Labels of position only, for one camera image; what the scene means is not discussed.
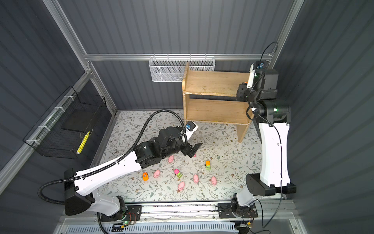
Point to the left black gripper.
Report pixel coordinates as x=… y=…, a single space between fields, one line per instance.
x=187 y=150

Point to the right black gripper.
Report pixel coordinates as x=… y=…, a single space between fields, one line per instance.
x=241 y=88

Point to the orange green mixer toy truck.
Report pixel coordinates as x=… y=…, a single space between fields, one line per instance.
x=207 y=165

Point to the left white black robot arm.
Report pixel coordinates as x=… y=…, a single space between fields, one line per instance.
x=82 y=195

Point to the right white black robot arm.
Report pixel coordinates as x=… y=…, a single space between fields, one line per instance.
x=271 y=118

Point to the wooden two-tier shelf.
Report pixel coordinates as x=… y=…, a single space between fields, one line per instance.
x=202 y=99

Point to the pink toy pig upper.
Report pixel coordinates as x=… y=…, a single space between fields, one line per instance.
x=171 y=159

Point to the pink toy pig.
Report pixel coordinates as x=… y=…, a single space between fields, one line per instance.
x=196 y=179
x=157 y=174
x=181 y=186
x=214 y=181
x=171 y=159

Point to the pink green toy truck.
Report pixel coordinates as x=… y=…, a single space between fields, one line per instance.
x=178 y=173

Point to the pink toy pig middle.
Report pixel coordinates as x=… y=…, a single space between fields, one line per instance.
x=196 y=179

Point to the pink toy pig right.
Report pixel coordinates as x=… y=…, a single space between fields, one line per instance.
x=214 y=181

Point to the pink toy pig bottom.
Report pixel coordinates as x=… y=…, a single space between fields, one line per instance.
x=181 y=186

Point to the pink toy pig left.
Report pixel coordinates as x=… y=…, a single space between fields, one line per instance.
x=157 y=174

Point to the orange toy car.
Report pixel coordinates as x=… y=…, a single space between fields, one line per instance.
x=145 y=176

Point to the yellow green marker pen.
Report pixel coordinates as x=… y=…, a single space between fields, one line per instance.
x=81 y=147

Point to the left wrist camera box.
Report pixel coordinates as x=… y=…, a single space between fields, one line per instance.
x=191 y=127

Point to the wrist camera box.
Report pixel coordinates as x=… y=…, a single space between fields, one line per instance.
x=191 y=127
x=253 y=77

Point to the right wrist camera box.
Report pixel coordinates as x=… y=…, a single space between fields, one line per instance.
x=253 y=77

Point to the white wire mesh basket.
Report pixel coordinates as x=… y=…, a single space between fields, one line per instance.
x=173 y=70

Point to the white perforated cable tray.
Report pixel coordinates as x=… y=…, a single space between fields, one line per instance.
x=213 y=227

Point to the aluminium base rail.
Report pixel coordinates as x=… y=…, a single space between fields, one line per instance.
x=208 y=211

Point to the black wire mesh basket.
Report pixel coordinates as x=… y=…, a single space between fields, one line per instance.
x=60 y=134

